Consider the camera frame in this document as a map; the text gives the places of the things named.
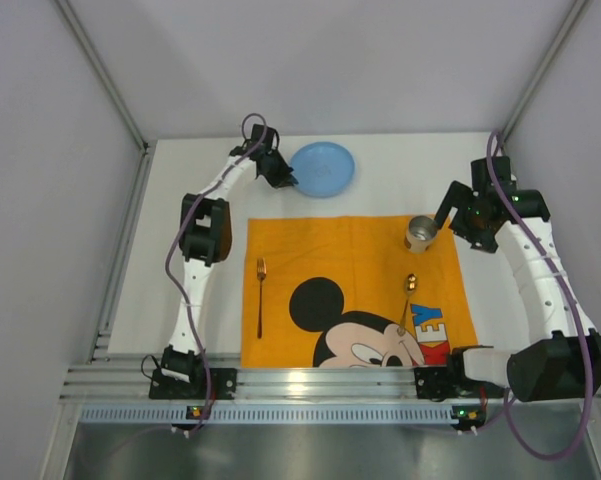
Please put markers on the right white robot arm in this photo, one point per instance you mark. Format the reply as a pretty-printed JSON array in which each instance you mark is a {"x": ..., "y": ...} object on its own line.
[{"x": 563, "y": 357}]

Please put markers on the gold ornate spoon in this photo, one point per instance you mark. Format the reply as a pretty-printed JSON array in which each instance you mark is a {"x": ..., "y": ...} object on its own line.
[{"x": 410, "y": 287}]

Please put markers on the orange Mickey Mouse cloth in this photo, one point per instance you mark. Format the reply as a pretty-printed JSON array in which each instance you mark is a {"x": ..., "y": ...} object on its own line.
[{"x": 334, "y": 295}]

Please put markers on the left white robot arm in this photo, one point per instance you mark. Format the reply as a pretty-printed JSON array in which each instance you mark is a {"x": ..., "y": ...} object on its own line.
[{"x": 204, "y": 239}]

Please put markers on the blue plastic plate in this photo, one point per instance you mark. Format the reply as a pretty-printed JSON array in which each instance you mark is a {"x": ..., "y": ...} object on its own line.
[{"x": 323, "y": 169}]

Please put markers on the aluminium mounting rail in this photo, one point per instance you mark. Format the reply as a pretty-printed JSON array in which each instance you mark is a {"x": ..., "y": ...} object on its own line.
[{"x": 124, "y": 378}]

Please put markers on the metal cup with paper sleeve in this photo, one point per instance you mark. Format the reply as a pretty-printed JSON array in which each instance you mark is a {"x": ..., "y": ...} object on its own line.
[{"x": 420, "y": 233}]

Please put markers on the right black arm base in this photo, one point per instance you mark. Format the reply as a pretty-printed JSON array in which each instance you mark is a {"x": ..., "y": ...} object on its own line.
[{"x": 438, "y": 383}]

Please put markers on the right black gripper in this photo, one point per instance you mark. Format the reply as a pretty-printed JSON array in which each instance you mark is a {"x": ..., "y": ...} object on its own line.
[{"x": 462, "y": 215}]

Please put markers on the rose gold fork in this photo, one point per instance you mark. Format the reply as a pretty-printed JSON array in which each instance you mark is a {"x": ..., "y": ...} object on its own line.
[{"x": 261, "y": 277}]

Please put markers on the aluminium frame post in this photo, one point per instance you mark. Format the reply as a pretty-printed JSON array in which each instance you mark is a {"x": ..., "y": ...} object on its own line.
[
  {"x": 86, "y": 45},
  {"x": 566, "y": 28}
]

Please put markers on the left aluminium frame post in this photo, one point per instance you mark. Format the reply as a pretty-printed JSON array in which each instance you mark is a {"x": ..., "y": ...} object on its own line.
[{"x": 86, "y": 45}]

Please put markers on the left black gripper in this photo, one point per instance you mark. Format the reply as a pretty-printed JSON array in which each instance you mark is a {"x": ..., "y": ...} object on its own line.
[{"x": 273, "y": 170}]

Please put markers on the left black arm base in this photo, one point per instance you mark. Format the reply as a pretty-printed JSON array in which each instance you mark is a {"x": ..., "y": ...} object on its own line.
[{"x": 223, "y": 385}]

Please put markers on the right aluminium frame post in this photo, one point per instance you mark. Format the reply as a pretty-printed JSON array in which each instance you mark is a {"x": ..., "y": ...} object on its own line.
[{"x": 566, "y": 28}]

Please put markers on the slotted white cable duct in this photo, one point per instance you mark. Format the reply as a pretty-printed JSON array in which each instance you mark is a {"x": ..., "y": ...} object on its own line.
[{"x": 279, "y": 414}]

